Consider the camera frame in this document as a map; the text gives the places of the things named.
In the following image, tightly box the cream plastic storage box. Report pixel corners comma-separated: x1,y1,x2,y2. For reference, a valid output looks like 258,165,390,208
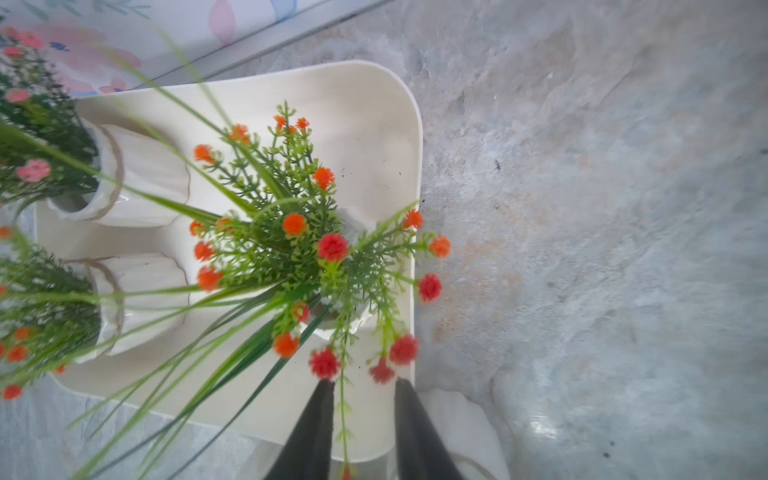
34,61,423,463

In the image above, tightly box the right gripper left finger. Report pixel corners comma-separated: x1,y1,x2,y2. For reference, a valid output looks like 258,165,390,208
265,380,335,480

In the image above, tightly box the orange flowered potted gypsophila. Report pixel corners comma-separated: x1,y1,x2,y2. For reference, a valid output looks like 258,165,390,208
1,225,195,401

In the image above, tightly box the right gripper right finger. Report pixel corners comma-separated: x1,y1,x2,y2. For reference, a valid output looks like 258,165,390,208
394,378,462,480

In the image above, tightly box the pink flowered potted gypsophila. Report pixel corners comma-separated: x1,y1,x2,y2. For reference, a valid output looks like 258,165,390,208
1,29,190,228

